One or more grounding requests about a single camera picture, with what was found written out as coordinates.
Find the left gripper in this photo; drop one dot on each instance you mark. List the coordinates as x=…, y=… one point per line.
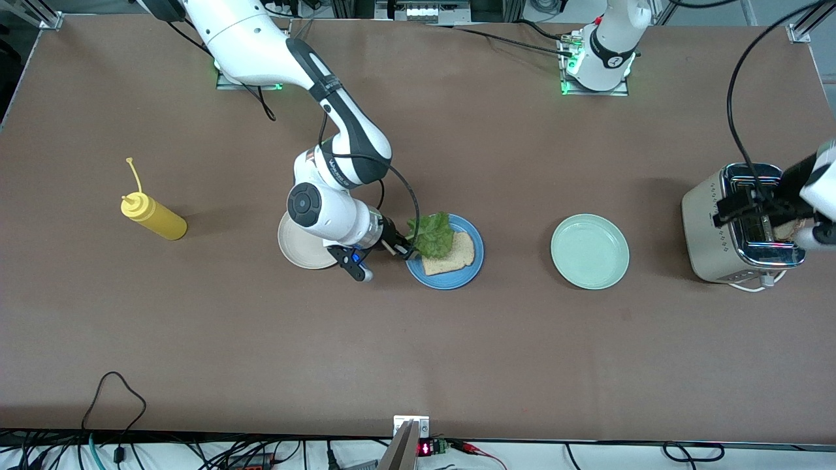
x=780, y=202

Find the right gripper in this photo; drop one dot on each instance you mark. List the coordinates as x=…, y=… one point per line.
x=389, y=237

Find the green lettuce leaf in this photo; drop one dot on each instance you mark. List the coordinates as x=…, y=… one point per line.
x=432, y=235

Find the toasted bread slice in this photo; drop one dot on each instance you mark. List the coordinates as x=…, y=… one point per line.
x=789, y=230
x=457, y=258

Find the yellow mustard squeeze bottle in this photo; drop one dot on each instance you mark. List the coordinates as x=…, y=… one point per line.
x=160, y=222

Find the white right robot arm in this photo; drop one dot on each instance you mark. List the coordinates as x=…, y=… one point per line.
x=248, y=39

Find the blue round plate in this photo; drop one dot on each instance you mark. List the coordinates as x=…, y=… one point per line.
x=450, y=281

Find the beige round plate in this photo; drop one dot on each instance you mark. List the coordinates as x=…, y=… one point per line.
x=304, y=251

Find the light green round plate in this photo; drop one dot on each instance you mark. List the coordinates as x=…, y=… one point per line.
x=590, y=251

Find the beige chrome toaster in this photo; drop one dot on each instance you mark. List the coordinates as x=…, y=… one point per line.
x=702, y=228

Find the red digit display module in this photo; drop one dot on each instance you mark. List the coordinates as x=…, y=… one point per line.
x=431, y=448

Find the silver control box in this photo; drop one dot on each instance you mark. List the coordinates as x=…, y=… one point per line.
x=421, y=12

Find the red black power strip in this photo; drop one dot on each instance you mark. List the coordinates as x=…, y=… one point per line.
x=251, y=462

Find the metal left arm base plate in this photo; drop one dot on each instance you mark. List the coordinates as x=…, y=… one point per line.
x=620, y=92

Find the silver camera mount bracket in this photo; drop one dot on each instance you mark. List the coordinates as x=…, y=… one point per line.
x=410, y=427

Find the aluminium frame bracket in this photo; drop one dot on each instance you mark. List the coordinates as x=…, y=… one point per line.
x=42, y=16
x=806, y=29

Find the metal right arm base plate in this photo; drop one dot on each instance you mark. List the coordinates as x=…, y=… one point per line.
x=283, y=65

